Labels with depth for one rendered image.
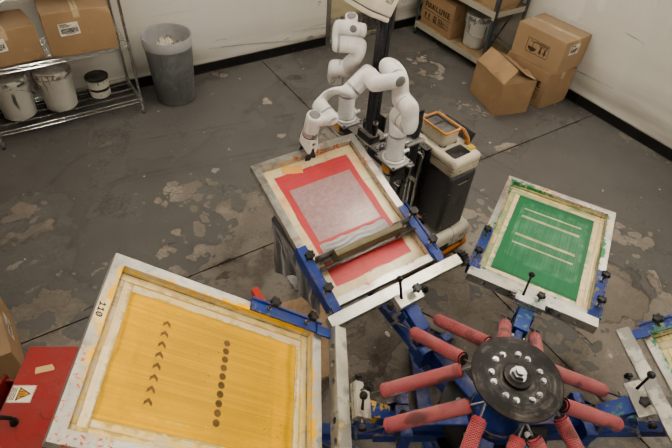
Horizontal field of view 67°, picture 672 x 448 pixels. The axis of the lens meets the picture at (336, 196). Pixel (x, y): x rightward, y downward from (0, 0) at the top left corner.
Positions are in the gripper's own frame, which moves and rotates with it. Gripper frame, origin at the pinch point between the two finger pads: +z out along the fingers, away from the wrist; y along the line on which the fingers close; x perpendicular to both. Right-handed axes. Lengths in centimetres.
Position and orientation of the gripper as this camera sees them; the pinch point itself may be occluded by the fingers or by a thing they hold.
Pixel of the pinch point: (305, 153)
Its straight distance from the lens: 255.6
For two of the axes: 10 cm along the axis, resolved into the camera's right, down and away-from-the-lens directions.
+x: -8.5, 3.2, -4.2
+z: -2.0, 5.5, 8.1
